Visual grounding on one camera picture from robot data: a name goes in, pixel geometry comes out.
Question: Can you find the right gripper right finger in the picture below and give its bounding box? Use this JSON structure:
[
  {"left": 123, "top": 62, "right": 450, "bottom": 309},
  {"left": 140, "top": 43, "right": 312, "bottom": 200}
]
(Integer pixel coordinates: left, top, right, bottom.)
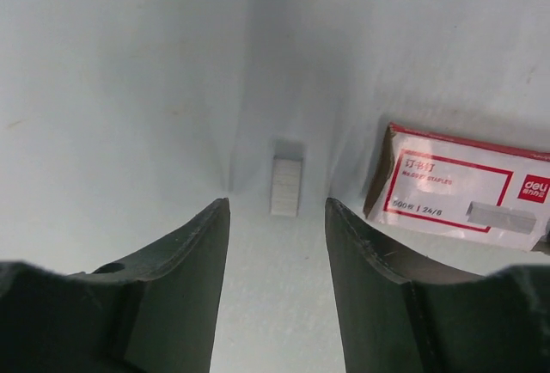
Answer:
[{"left": 325, "top": 198, "right": 549, "bottom": 372}]

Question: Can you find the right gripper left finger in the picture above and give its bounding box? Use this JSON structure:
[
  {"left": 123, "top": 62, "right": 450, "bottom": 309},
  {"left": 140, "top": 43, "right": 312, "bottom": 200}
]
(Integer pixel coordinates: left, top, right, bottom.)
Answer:
[{"left": 1, "top": 199, "right": 229, "bottom": 372}]

